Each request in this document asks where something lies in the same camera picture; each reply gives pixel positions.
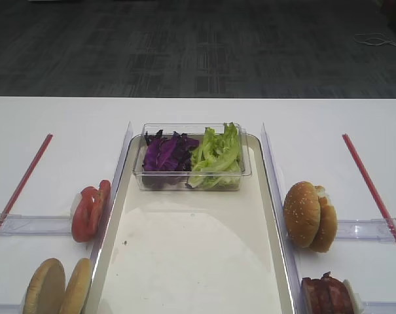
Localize red tape strip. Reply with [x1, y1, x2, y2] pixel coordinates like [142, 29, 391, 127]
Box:
[0, 133, 53, 227]
[342, 133, 396, 242]

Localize clear acrylic divider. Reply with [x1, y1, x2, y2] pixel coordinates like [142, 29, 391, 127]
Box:
[261, 124, 307, 313]
[90, 122, 133, 264]

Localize right clear acrylic divider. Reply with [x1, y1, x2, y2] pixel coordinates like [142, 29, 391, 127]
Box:
[261, 124, 307, 313]

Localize left lower clear rail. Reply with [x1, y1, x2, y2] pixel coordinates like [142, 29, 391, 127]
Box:
[0, 304, 22, 314]

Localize left clear acrylic divider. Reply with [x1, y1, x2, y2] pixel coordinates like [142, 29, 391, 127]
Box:
[90, 122, 133, 264]

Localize right red tape strip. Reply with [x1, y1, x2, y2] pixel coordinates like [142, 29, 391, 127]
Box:
[342, 133, 396, 242]

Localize right upper clear rail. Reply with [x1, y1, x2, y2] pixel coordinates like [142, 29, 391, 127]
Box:
[335, 218, 396, 242]

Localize sesame top bun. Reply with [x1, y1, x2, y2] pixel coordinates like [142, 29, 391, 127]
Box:
[283, 181, 321, 248]

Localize rear tomato slice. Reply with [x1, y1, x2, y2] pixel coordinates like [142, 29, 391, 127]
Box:
[90, 180, 111, 235]

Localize white pusher block meat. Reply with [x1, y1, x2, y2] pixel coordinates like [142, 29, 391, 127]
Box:
[343, 279, 365, 314]

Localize white cable on floor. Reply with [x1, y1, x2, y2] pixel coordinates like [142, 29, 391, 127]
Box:
[353, 32, 396, 51]

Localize left red tape strip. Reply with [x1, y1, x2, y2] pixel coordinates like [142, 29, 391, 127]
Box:
[0, 133, 53, 227]

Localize clear rail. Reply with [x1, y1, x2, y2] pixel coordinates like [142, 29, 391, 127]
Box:
[0, 304, 22, 314]
[0, 213, 72, 236]
[361, 302, 396, 314]
[335, 218, 396, 242]

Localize clear plastic salad container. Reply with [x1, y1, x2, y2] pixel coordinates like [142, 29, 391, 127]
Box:
[132, 122, 252, 191]

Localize right lower clear rail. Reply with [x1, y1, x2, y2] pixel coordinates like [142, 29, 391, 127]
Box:
[361, 302, 396, 314]

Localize bun half pale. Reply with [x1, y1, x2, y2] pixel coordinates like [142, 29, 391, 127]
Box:
[22, 258, 65, 314]

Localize stack of meat patties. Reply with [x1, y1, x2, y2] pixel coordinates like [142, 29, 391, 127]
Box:
[301, 271, 355, 314]

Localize metal serving tray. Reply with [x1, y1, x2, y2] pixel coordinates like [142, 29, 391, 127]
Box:
[85, 135, 294, 313]

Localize left upper clear rail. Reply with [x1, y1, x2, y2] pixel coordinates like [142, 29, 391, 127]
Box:
[0, 213, 72, 236]

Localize green lettuce leaves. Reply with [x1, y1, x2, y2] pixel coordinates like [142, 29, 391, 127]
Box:
[186, 122, 242, 190]

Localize white pusher block tomato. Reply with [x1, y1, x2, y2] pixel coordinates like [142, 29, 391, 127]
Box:
[70, 193, 82, 217]

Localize purple cabbage leaves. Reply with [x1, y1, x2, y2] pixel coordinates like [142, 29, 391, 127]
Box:
[143, 130, 199, 172]

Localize rear top bun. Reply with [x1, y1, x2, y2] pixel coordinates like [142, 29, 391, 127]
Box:
[310, 186, 338, 253]

